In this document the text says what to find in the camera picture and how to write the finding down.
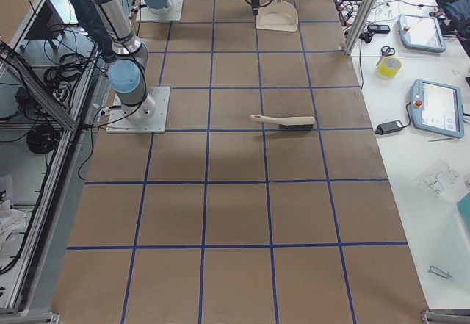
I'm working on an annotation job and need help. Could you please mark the far teach pendant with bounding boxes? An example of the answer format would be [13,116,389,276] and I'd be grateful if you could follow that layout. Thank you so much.
[397,14,447,53]

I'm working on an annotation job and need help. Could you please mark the teach pendant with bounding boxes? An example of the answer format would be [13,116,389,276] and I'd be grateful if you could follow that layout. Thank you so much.
[397,14,447,53]
[410,79,464,139]

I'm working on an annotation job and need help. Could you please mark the person in blue jeans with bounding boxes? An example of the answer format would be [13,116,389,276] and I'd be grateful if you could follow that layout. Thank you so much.
[69,0,115,63]

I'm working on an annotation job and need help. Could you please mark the white hand brush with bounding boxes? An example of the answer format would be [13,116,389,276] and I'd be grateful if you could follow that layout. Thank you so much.
[250,115,316,131]

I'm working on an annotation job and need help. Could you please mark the near teach pendant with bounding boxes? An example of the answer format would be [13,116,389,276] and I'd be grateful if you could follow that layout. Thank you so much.
[410,79,464,139]

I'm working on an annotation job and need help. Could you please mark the clear plastic packaging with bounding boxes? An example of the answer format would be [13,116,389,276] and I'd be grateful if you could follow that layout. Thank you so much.
[416,160,466,198]

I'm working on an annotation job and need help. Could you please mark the metal clip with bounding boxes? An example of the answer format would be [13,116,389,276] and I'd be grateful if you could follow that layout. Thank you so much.
[428,265,452,279]

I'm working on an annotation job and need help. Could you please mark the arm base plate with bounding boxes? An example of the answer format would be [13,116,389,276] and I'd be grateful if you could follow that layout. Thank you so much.
[137,0,184,23]
[106,87,170,134]

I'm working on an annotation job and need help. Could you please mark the yellow tape roll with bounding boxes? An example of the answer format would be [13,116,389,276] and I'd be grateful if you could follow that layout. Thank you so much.
[376,56,402,78]

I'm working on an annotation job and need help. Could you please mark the black scissors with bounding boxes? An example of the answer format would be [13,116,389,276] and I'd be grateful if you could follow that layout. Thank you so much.
[376,45,395,66]

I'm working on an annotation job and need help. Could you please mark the aluminium frame post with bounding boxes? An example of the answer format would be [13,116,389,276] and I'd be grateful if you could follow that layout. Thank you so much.
[344,0,376,55]

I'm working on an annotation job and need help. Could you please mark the black power adapter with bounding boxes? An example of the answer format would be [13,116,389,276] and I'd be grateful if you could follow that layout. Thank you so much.
[375,120,405,136]

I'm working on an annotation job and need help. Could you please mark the beige plastic dustpan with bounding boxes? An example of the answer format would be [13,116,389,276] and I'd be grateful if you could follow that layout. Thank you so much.
[256,0,298,32]

